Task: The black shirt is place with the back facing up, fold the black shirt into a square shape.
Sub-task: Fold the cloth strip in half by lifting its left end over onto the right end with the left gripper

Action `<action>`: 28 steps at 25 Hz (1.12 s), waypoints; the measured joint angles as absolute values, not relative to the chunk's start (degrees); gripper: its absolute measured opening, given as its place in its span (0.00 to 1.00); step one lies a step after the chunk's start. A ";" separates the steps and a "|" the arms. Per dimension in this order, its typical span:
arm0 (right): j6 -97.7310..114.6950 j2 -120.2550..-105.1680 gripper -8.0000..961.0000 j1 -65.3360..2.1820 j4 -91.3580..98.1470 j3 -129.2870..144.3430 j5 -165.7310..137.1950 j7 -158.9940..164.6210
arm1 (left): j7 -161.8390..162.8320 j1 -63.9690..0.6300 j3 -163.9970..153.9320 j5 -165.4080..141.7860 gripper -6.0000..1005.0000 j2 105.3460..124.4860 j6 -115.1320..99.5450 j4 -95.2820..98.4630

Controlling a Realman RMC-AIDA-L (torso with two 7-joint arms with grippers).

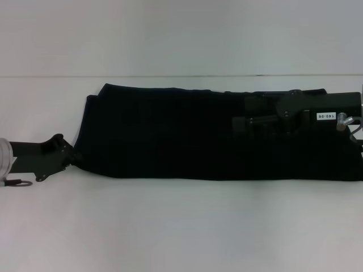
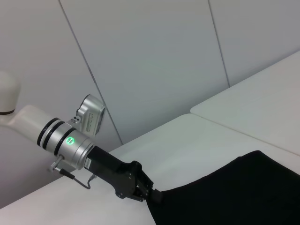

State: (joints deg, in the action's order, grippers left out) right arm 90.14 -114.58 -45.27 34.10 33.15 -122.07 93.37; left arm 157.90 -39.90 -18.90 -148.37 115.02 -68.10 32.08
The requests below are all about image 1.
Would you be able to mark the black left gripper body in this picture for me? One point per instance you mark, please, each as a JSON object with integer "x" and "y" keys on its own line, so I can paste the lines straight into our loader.
{"x": 37, "y": 158}

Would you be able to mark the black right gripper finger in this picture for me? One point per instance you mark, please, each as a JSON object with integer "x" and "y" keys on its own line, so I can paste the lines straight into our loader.
{"x": 259, "y": 103}
{"x": 255, "y": 124}

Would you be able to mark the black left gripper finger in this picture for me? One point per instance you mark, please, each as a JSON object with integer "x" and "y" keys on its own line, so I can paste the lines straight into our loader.
{"x": 71, "y": 158}

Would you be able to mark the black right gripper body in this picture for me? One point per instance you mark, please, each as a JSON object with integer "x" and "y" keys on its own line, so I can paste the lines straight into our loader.
{"x": 326, "y": 110}

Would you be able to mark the black shirt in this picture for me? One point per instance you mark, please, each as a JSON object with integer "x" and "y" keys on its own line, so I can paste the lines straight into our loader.
{"x": 184, "y": 133}

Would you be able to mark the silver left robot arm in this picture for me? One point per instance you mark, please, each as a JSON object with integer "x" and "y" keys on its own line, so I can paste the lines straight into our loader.
{"x": 5, "y": 157}

